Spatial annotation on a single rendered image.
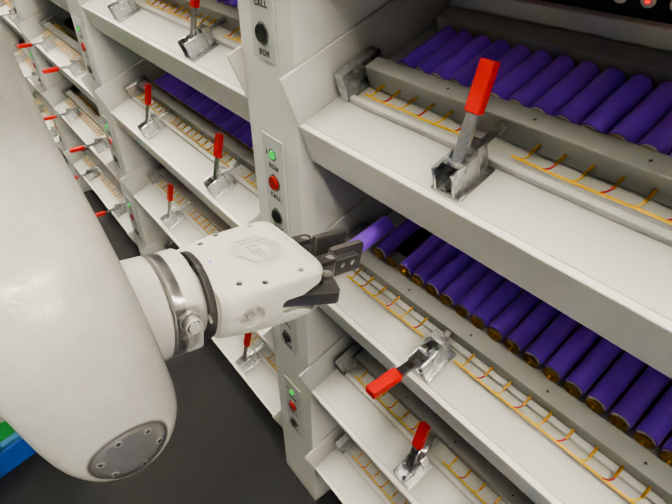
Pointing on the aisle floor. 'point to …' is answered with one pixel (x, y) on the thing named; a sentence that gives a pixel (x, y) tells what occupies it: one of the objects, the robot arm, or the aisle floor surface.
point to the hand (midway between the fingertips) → (336, 252)
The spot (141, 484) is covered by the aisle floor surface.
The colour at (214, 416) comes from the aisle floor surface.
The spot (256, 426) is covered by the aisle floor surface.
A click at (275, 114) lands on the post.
